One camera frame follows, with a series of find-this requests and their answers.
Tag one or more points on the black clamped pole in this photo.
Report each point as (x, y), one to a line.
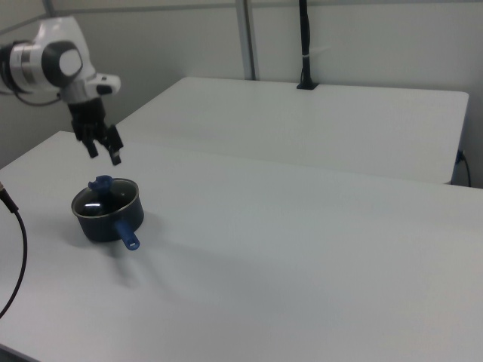
(305, 37)

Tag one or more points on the glass lid with blue knob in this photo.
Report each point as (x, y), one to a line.
(101, 183)

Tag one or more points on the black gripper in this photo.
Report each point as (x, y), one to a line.
(87, 113)

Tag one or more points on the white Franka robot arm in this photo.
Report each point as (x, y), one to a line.
(60, 64)

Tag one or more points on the white rectangular table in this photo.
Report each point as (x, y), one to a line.
(302, 124)

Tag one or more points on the wide grey metal post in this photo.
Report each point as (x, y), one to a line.
(247, 37)

